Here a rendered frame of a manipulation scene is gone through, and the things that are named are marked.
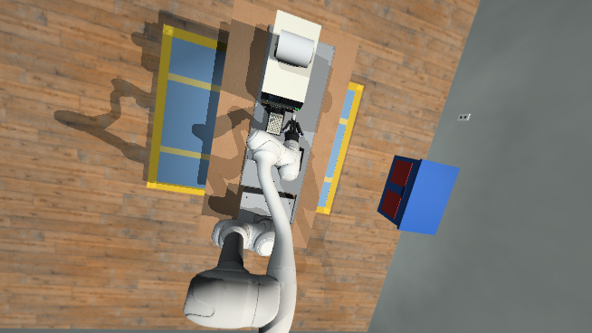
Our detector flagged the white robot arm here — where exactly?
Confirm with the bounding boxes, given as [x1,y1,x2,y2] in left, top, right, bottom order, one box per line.
[183,129,301,333]

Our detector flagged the white cylinder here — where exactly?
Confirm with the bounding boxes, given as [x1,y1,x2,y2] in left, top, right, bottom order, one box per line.
[275,29,315,69]

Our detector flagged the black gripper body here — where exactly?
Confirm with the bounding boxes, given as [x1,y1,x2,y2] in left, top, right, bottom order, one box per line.
[284,130,300,143]

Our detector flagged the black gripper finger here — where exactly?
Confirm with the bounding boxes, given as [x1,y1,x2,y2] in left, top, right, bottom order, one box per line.
[281,113,294,134]
[292,113,303,138]

